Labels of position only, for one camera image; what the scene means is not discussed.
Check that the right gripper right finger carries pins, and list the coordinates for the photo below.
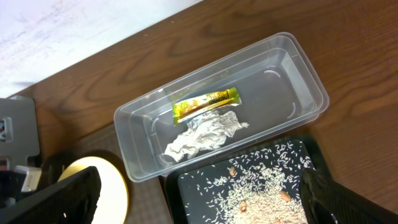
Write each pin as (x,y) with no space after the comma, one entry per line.
(326,201)

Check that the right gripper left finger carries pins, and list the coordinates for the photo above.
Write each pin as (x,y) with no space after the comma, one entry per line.
(72,200)

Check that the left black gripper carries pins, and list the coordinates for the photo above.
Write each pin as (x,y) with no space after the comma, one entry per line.
(18,183)

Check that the yellow round plate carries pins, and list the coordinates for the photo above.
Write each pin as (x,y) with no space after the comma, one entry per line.
(113,201)

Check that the rice food scraps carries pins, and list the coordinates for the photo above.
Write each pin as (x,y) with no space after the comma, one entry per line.
(272,206)

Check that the white paper napkin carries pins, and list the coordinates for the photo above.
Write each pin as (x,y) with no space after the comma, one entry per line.
(206,132)

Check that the green snack wrapper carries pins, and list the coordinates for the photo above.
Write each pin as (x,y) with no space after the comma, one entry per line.
(185,110)

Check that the grey plastic dishwasher rack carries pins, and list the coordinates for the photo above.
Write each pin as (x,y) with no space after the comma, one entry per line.
(20,139)

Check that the clear plastic waste bin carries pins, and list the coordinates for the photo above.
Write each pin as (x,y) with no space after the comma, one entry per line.
(279,88)

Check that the black rectangular tray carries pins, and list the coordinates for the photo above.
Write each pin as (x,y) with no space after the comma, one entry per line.
(197,193)

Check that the dark brown serving tray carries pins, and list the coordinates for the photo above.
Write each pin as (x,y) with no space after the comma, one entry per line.
(147,203)

